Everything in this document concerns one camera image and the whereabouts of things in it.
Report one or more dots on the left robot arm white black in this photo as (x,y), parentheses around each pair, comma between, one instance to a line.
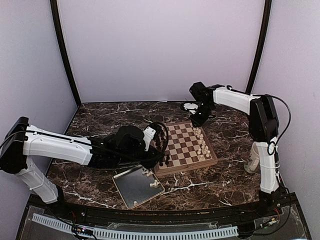
(129,145)

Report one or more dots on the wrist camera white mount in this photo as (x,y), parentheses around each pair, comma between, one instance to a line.
(190,107)
(149,134)

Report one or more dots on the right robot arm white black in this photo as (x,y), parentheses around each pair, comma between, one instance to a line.
(263,123)

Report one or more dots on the cream white mug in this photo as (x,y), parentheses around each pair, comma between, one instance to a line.
(254,160)

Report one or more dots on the white slotted cable duct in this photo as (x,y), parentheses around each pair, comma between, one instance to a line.
(119,231)

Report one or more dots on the white chess knight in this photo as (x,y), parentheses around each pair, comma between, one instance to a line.
(203,145)

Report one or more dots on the black front rail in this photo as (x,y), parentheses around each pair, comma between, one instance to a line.
(98,215)

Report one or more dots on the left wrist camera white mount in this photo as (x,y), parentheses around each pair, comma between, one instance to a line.
(149,134)

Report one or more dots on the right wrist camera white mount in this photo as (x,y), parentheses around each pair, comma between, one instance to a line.
(190,107)

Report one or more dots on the white chess pieces pile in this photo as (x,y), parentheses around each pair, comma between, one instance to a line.
(142,190)

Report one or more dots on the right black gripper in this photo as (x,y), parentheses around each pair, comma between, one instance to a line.
(199,121)

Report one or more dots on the left black frame post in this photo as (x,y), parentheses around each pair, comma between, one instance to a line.
(63,51)

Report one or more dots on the black chess pieces row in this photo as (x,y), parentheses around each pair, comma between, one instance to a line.
(166,157)

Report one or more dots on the black frame post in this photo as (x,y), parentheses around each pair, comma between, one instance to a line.
(260,45)
(63,51)

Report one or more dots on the right black frame post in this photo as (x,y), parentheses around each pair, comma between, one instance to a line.
(260,45)

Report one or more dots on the white chess rook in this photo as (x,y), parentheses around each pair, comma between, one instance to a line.
(207,154)

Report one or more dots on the wooden chess board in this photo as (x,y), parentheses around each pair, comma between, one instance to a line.
(183,146)

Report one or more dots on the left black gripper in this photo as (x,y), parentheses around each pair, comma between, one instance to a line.
(152,160)

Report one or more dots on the metal tray wooden rim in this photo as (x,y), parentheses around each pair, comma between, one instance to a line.
(124,184)

